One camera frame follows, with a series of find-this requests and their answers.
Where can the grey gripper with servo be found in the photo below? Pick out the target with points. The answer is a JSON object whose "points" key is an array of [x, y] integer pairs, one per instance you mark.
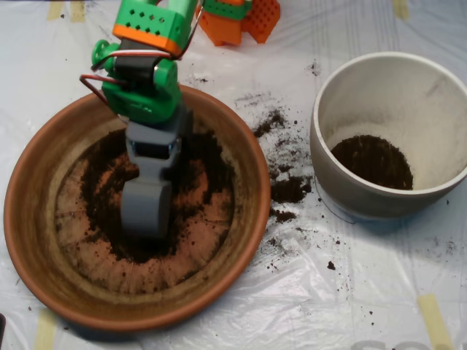
{"points": [[152, 151]]}

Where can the dark soil heap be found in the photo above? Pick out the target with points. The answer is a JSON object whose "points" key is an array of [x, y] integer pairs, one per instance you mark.
{"points": [[204, 164]]}

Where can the orange green robot base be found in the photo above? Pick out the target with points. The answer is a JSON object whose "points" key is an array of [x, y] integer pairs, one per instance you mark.
{"points": [[226, 31]]}

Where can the green orange robot arm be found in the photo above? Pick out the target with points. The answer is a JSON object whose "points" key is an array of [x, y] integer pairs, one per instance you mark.
{"points": [[146, 98]]}

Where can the spilled soil patch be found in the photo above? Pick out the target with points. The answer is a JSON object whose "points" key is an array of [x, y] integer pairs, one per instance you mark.
{"points": [[288, 191]]}

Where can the terracotta plant saucer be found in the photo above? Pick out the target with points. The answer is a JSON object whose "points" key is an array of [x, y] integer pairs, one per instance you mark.
{"points": [[36, 218]]}

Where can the small dark brown crumb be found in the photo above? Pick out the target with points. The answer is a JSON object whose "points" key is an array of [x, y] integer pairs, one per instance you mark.
{"points": [[331, 265]]}

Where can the white ceramic pot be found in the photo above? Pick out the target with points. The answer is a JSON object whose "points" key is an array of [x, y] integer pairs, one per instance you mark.
{"points": [[401, 109]]}

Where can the clear plastic sheet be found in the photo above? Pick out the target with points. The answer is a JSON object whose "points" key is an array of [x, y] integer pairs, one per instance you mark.
{"points": [[255, 321]]}

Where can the beige masking tape strip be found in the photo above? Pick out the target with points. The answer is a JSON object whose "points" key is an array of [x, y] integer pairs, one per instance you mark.
{"points": [[54, 11], [44, 331], [434, 321], [400, 9], [77, 12]]}

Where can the black object at edge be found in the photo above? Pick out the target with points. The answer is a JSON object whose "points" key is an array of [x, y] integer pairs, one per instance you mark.
{"points": [[2, 328]]}

